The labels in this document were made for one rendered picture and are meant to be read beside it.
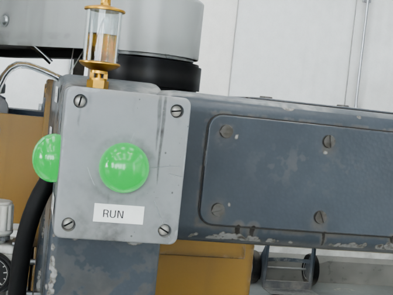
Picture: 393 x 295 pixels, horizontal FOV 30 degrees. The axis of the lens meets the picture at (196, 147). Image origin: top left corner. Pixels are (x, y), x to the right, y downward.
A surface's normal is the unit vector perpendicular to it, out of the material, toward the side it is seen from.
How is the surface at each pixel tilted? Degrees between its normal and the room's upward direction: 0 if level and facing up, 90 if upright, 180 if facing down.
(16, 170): 90
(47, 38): 90
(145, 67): 90
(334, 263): 90
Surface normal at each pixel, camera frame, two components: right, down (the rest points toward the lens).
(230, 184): 0.22, 0.07
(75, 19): -0.62, -0.03
